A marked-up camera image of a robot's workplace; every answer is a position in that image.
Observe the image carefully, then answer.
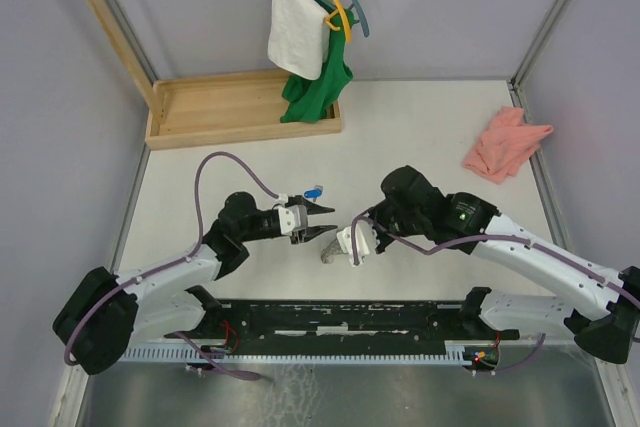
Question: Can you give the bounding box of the key with blue tag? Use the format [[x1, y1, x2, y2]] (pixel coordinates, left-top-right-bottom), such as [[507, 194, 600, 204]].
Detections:
[[303, 185, 323, 202]]

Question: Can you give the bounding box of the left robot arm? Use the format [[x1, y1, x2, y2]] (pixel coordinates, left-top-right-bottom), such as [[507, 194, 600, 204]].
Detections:
[[52, 192, 333, 375]]

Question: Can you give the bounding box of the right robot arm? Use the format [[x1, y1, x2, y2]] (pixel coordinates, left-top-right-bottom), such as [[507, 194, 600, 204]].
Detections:
[[365, 166, 639, 365]]

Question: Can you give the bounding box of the green garment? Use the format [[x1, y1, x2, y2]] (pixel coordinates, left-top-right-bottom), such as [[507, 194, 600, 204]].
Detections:
[[280, 31, 353, 123]]

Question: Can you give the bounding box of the wooden tray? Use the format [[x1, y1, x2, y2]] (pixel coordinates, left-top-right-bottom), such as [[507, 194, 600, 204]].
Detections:
[[145, 70, 342, 150]]

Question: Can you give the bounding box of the pink cloth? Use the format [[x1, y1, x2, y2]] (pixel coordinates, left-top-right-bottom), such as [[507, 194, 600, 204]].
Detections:
[[462, 106, 554, 185]]

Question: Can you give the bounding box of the white towel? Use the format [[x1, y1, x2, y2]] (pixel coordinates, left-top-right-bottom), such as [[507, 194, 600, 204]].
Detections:
[[267, 0, 330, 80]]

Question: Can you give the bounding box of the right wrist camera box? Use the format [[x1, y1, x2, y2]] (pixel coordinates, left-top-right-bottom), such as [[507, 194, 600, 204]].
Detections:
[[336, 221, 379, 266]]

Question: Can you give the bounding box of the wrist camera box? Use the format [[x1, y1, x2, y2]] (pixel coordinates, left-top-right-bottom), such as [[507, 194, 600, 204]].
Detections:
[[276, 205, 308, 236], [336, 221, 379, 266]]

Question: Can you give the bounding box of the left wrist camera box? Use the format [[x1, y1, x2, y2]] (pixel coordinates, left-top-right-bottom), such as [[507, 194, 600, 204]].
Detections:
[[276, 205, 308, 236]]

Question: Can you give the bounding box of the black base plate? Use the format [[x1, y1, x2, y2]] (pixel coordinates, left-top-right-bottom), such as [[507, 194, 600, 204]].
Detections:
[[186, 299, 519, 358]]

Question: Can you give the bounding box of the white slotted cable duct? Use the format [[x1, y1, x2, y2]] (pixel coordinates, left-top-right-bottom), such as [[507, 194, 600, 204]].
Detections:
[[92, 339, 476, 363]]

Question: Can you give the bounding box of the wooden rack post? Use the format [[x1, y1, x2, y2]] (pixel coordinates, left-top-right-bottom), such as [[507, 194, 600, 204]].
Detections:
[[85, 0, 166, 123]]

